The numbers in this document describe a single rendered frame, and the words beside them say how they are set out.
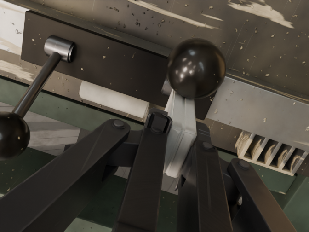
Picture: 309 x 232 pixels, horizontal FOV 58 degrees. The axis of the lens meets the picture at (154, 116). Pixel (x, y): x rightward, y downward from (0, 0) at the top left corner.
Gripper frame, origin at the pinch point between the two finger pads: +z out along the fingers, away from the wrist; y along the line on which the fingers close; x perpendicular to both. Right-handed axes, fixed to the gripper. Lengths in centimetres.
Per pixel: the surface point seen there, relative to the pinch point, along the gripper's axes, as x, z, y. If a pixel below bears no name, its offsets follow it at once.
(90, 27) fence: 1.2, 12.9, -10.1
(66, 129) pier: -213, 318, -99
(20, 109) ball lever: -4.9, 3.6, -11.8
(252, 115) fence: -1.8, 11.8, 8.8
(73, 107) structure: -12.7, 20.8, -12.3
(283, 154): -5.8, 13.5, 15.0
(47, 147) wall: -262, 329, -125
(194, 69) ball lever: 3.8, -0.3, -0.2
